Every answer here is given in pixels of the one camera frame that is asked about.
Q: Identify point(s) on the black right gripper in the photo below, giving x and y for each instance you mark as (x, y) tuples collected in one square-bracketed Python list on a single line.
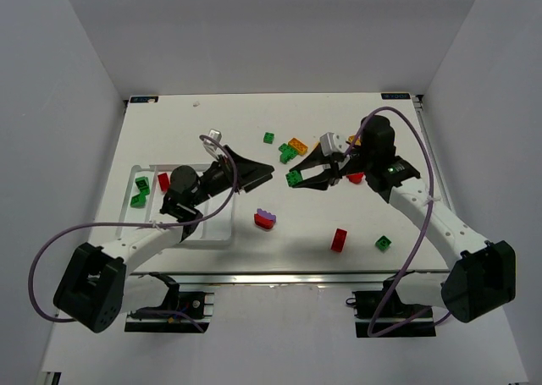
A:
[(334, 167)]

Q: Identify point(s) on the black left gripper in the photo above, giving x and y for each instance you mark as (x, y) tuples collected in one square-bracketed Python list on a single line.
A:
[(231, 171)]

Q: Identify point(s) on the green 2x2 lego brick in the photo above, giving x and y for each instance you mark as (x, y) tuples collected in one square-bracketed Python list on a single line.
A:
[(293, 178)]

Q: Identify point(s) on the red sloped lego brick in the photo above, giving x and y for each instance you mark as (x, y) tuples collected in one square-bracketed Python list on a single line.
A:
[(163, 182)]

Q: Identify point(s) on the green 2x3 lego brick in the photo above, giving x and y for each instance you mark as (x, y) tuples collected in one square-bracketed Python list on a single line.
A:
[(142, 184)]

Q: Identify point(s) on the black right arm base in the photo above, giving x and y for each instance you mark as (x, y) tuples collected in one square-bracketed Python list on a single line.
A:
[(364, 304)]

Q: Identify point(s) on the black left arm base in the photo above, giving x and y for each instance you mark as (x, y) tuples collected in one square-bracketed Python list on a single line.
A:
[(157, 303)]

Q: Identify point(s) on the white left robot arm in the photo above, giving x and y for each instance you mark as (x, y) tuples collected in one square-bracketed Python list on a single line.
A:
[(98, 284)]

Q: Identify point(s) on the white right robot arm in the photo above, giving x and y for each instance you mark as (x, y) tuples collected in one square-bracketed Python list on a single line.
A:
[(482, 273)]

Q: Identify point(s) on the orange 2x3 lego brick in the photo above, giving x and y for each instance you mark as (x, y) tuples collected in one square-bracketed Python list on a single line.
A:
[(298, 146)]

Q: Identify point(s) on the green lego brick cluster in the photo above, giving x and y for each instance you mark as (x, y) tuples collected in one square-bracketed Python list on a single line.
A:
[(287, 153)]

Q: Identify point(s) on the red rounded lego piece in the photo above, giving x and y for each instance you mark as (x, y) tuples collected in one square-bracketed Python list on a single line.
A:
[(355, 178)]

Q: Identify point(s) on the purple lego on red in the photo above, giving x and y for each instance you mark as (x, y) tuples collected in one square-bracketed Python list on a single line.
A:
[(266, 214)]

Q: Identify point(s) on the small green lego brick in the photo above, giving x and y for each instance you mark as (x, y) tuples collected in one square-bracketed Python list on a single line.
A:
[(268, 138)]

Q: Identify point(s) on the red curved lego brick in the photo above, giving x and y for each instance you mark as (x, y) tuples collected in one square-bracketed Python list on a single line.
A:
[(263, 222)]

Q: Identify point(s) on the red 2x4 lego brick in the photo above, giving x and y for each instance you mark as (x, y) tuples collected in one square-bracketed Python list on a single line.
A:
[(339, 240)]

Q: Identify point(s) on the green round stud lego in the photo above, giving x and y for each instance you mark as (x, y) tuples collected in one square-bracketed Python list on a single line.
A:
[(383, 243)]

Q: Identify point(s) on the blue right table label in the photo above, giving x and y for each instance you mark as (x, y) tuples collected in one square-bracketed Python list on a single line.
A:
[(395, 96)]

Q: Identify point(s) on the blue table label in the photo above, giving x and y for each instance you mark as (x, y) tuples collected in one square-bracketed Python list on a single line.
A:
[(395, 96), (143, 99)]

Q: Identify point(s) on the blue left table label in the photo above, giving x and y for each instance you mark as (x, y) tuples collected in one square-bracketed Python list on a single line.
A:
[(143, 99)]

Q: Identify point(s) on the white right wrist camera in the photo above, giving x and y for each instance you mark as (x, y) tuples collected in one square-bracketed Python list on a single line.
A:
[(333, 143)]

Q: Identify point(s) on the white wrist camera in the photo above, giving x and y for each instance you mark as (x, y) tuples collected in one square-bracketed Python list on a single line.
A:
[(333, 143), (212, 143)]

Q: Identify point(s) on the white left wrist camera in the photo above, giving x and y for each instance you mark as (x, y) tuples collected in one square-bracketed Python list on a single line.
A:
[(212, 143)]

